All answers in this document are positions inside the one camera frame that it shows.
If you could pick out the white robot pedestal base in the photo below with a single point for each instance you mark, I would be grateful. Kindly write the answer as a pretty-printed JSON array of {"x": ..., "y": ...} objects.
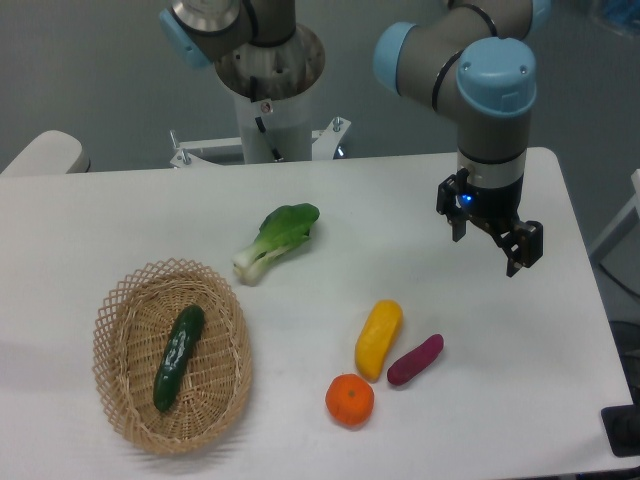
[{"x": 270, "y": 131}]

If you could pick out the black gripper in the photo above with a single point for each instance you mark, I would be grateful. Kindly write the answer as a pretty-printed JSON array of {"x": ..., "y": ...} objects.
[{"x": 494, "y": 210}]

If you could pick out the green bok choy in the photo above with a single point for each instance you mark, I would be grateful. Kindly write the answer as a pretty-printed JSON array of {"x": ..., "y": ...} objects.
[{"x": 283, "y": 230}]

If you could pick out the orange mandarin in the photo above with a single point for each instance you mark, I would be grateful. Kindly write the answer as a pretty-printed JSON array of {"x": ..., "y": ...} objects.
[{"x": 350, "y": 400}]

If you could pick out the white chair armrest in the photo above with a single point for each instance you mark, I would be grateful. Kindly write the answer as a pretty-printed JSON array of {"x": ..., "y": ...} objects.
[{"x": 51, "y": 153}]

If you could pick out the woven wicker basket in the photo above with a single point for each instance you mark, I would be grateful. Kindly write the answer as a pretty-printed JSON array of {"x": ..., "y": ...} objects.
[{"x": 130, "y": 336}]

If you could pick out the white furniture frame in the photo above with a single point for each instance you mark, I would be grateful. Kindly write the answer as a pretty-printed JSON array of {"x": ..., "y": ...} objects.
[{"x": 618, "y": 228}]

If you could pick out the yellow squash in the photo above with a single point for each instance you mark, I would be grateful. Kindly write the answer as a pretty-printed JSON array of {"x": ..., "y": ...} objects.
[{"x": 377, "y": 337}]

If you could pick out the black device at table edge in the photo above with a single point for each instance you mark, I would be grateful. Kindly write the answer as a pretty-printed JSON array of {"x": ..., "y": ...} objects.
[{"x": 622, "y": 429}]

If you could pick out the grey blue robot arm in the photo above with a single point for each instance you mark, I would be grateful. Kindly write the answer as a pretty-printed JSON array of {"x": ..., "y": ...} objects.
[{"x": 472, "y": 67}]

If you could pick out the green cucumber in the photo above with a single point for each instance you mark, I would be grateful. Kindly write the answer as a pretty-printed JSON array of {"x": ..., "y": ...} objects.
[{"x": 184, "y": 335}]

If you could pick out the purple sweet potato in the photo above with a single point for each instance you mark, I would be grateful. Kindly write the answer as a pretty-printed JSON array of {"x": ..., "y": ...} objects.
[{"x": 407, "y": 367}]

